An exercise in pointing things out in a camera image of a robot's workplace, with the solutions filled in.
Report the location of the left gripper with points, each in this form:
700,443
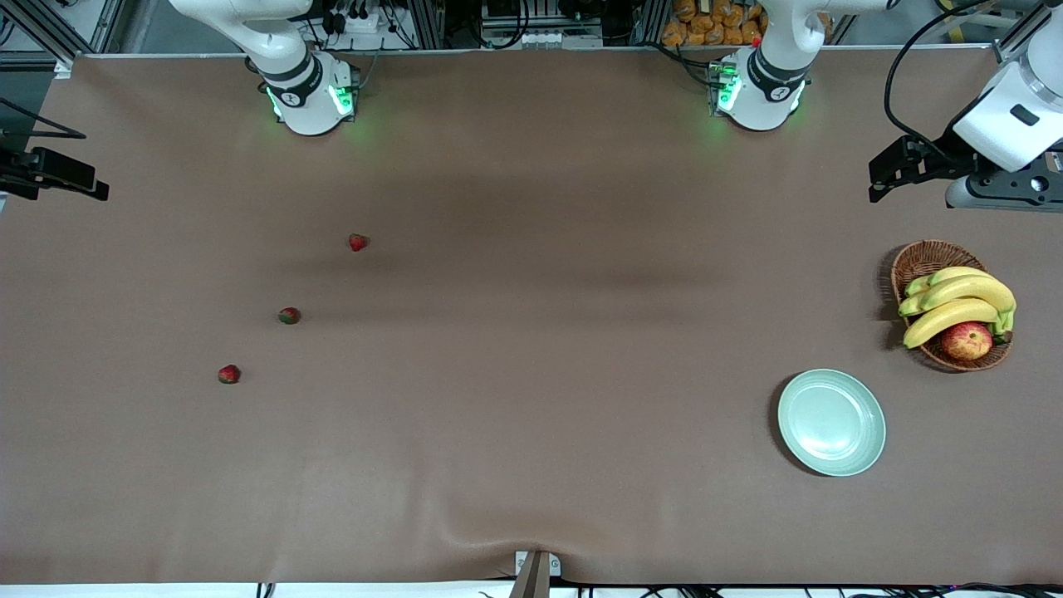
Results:
947,158

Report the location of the red strawberry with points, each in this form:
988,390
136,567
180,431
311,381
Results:
229,374
289,316
358,242

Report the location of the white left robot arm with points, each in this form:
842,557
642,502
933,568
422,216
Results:
768,91

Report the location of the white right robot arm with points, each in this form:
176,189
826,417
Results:
303,100

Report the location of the pale green plate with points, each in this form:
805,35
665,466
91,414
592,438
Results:
831,422

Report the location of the brown wicker basket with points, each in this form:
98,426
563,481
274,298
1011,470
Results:
926,259

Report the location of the yellow banana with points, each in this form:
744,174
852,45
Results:
972,289
947,317
947,274

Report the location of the red apple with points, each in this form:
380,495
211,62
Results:
967,341

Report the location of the bag of orange bread rolls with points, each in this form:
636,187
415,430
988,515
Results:
706,29

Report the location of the white power strip with plugs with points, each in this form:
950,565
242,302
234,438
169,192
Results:
361,21

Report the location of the brown table mat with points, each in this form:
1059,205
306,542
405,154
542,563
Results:
531,415

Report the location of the metal pole clamp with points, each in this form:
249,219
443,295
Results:
536,577

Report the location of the aluminium frame strut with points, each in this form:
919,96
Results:
1006,50
62,65

